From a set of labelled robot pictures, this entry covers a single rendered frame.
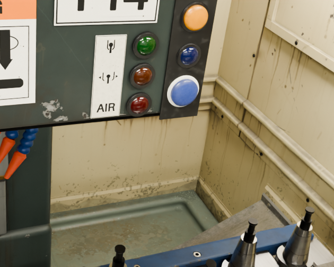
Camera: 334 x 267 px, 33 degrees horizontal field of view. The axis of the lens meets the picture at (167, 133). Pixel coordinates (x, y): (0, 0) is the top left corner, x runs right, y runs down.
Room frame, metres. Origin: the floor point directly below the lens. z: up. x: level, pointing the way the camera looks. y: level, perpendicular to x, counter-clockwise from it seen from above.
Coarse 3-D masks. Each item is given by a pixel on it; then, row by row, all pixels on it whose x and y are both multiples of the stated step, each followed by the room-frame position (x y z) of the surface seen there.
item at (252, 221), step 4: (252, 220) 0.70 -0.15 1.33; (256, 220) 0.70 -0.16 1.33; (252, 224) 0.69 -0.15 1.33; (256, 224) 0.69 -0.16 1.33; (248, 228) 0.70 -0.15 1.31; (252, 228) 0.69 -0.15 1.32; (248, 232) 0.69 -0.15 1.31; (252, 232) 0.69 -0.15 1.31; (244, 236) 0.69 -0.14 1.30; (248, 236) 0.69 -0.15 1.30; (252, 236) 0.69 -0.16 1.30; (248, 240) 0.69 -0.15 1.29; (252, 240) 0.69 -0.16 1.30
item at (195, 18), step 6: (192, 6) 0.52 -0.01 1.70; (198, 6) 0.52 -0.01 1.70; (186, 12) 0.52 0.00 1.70; (192, 12) 0.52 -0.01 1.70; (198, 12) 0.52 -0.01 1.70; (204, 12) 0.52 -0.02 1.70; (186, 18) 0.52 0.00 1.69; (192, 18) 0.52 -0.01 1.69; (198, 18) 0.52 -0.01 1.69; (204, 18) 0.53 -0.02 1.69; (186, 24) 0.52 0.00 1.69; (192, 24) 0.52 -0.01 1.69; (198, 24) 0.52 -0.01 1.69; (204, 24) 0.53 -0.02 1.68; (192, 30) 0.52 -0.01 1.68
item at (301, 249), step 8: (296, 232) 0.74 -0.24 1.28; (304, 232) 0.74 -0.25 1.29; (288, 240) 0.75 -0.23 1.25; (296, 240) 0.74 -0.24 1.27; (304, 240) 0.74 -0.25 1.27; (288, 248) 0.74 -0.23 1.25; (296, 248) 0.73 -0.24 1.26; (304, 248) 0.73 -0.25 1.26; (288, 256) 0.74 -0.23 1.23; (296, 256) 0.73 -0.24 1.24; (304, 256) 0.73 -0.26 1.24; (296, 264) 0.73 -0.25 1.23
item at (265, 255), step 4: (256, 252) 0.76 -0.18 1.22; (260, 252) 0.76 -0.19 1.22; (264, 252) 0.76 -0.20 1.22; (268, 252) 0.76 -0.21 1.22; (256, 256) 0.75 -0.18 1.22; (260, 256) 0.75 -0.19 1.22; (264, 256) 0.75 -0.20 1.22; (268, 256) 0.75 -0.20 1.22; (272, 256) 0.75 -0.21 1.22; (256, 260) 0.74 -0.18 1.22; (260, 260) 0.74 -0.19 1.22; (264, 260) 0.74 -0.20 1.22; (268, 260) 0.74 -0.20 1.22; (272, 260) 0.74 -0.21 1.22; (256, 264) 0.73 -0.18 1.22; (260, 264) 0.73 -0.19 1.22; (264, 264) 0.73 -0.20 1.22; (268, 264) 0.73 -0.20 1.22; (272, 264) 0.73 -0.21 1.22; (276, 264) 0.73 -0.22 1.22
